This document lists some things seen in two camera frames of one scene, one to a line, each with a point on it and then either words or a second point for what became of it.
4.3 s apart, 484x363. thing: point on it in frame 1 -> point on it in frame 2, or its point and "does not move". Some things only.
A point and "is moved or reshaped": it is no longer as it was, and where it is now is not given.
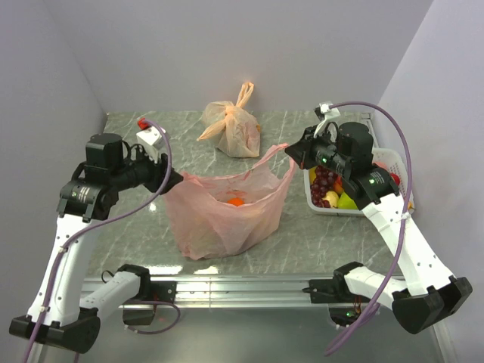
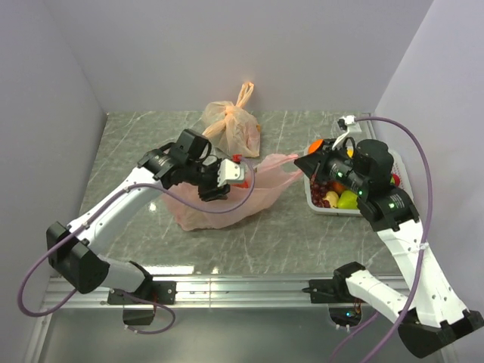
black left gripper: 159,172 -> 214,193
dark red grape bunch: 323,181 does not move
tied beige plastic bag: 237,127 does not move
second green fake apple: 345,202 does not move
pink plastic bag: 213,217 is moved or reshaped
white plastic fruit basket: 396,165 does not move
